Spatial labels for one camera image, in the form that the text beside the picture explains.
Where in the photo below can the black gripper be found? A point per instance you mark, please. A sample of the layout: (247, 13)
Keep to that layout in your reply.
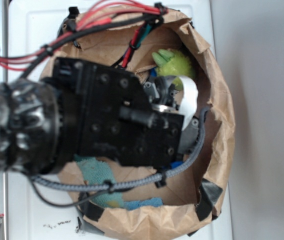
(107, 112)

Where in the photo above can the teal cloth rag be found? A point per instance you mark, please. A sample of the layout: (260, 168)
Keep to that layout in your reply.
(96, 172)

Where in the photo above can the green spiky plush toy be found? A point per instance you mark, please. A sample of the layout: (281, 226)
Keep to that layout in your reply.
(173, 63)

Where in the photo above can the black tape top left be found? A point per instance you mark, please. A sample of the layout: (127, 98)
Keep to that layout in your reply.
(69, 23)

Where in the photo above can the black tape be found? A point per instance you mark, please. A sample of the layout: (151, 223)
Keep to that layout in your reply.
(89, 213)
(69, 23)
(209, 196)

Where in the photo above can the brown paper bag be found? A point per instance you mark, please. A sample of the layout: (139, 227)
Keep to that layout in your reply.
(177, 216)

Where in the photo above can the blue sponge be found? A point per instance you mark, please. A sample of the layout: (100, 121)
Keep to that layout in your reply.
(135, 204)

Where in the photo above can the black tape bottom left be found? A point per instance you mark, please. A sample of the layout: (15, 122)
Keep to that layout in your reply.
(89, 213)

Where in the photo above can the black tape bottom right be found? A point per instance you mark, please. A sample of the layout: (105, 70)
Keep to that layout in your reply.
(209, 196)

